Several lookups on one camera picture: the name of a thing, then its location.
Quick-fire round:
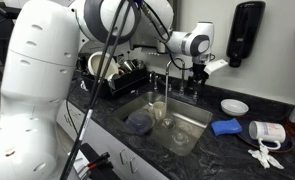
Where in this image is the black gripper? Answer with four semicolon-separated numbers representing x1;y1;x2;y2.
187;63;209;95

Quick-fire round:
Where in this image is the chrome tap handle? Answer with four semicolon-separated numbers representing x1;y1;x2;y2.
193;88;203;101

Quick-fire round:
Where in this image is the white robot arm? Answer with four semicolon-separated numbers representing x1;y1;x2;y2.
0;0;214;180

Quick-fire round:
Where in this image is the chrome gooseneck faucet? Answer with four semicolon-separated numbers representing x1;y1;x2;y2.
164;57;187;107

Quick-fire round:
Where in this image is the white ceramic bowl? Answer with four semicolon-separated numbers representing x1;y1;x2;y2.
221;99;249;116

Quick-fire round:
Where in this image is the cream mug in sink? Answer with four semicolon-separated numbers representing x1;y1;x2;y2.
149;101;167;120

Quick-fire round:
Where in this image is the small side faucet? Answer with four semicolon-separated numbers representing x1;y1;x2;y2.
149;71;158;91

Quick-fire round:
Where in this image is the stainless steel sink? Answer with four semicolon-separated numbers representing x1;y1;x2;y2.
112;92;212;156

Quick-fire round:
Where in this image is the clear glass bowl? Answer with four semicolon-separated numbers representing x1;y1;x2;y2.
172;124;190;146

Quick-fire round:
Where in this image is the blue sponge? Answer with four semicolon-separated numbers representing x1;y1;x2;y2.
211;118;242;136

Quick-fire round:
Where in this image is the dark plastic container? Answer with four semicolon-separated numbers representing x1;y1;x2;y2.
125;110;154;135

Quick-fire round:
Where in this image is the black dish rack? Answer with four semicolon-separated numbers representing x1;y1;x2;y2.
77;51;147;99

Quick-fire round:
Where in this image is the white printed mug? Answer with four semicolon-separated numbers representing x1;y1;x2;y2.
249;121;286;150

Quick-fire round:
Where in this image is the black soap dispenser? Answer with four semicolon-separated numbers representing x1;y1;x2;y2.
226;1;266;68

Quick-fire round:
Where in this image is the crumpled white paper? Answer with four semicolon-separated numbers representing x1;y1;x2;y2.
248;145;283;169

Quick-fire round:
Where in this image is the white cabinet front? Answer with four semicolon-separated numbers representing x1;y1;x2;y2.
57;101;168;180

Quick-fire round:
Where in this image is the large cream plate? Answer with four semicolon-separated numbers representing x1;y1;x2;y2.
87;51;119;80

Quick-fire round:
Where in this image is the dark blue plate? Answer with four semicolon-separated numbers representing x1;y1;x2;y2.
237;120;294;153

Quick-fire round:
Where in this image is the black orange tool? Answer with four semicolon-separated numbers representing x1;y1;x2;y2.
87;152;110;170

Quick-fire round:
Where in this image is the white box on cart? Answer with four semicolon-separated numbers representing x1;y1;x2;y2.
74;150;89;178

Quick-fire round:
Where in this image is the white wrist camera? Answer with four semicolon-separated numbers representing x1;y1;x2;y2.
204;59;228;75

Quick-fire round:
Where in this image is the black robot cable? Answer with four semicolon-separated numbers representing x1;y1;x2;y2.
59;0;135;180

